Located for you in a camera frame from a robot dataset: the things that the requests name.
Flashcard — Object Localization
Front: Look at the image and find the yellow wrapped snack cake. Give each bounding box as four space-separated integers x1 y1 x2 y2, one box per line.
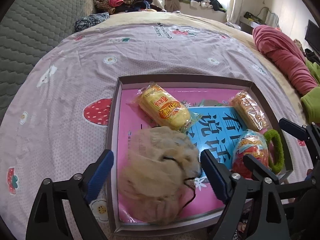
131 82 202 133

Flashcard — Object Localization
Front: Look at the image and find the grey quilted headboard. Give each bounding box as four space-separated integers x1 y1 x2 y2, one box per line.
1 0 94 117

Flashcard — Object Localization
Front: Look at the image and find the rolled pink blanket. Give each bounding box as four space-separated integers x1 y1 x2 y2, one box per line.
253 25 318 95

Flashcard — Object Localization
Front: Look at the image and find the pink picture book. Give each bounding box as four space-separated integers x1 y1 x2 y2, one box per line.
117 84 269 225

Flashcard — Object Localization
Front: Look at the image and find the red orange snack bag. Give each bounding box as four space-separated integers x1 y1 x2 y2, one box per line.
232 129 268 178

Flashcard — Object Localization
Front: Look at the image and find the black television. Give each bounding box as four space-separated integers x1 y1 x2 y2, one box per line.
305 20 320 54

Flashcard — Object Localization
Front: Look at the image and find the dark shallow box tray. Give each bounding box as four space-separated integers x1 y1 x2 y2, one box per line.
106 74 279 237

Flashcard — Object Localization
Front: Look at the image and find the dark blue floral cloth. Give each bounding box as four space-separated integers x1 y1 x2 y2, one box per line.
74 12 110 33

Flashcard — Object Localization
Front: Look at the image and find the beige mattress cover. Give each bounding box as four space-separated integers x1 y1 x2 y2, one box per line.
100 11 308 126

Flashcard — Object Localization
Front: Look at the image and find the pink strawberry print bedsheet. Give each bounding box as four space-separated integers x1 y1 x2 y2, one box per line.
1 23 305 239

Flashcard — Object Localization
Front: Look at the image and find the green fleece cloth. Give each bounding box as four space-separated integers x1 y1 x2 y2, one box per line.
301 59 319 124

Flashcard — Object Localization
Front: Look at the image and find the beige mesh drawstring pouch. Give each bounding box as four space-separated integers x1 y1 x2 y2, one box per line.
118 126 202 225

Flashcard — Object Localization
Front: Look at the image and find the green fuzzy ring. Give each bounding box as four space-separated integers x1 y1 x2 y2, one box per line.
263 128 285 175

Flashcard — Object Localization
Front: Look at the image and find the orange wrapped biscuit pack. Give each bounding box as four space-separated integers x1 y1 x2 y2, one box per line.
229 90 268 132

